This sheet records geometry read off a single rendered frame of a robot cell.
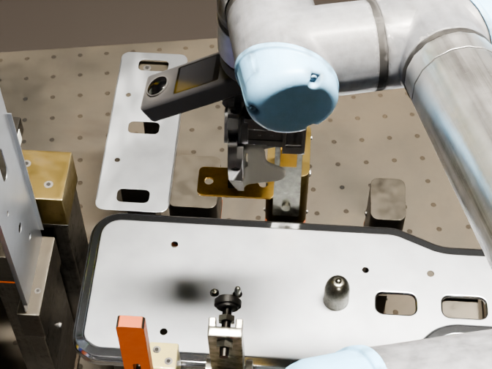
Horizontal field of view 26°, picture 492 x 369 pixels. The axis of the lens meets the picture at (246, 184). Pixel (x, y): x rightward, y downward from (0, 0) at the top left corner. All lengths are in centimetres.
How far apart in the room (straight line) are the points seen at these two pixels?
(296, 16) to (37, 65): 125
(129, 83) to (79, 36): 148
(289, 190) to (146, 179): 20
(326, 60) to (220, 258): 61
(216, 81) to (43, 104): 100
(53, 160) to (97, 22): 168
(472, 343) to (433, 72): 29
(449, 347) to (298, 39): 34
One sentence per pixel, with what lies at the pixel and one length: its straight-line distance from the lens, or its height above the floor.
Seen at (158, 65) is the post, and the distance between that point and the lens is 163.
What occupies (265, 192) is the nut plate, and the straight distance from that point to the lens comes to 117.
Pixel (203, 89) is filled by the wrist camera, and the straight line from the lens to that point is 103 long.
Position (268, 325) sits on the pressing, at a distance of 136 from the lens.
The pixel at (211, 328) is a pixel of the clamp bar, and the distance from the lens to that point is 111.
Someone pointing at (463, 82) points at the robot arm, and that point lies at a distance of 78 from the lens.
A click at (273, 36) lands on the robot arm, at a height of 159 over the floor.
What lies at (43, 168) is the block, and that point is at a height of 106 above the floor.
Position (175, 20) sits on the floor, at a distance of 308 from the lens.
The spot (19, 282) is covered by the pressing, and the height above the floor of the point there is 108.
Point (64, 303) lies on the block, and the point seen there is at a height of 86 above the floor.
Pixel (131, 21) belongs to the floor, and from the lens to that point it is 309.
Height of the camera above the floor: 219
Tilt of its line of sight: 54 degrees down
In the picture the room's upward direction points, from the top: straight up
